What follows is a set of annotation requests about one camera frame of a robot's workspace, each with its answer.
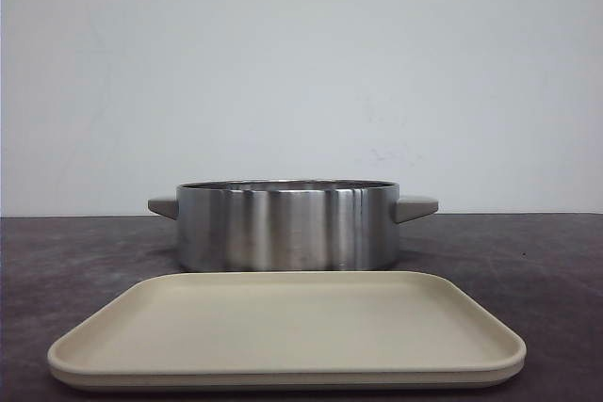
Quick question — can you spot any stainless steel steamer pot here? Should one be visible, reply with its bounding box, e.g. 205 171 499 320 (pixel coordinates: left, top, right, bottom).
148 180 439 272

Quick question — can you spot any beige plastic tray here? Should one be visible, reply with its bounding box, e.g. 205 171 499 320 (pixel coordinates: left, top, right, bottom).
47 271 527 391

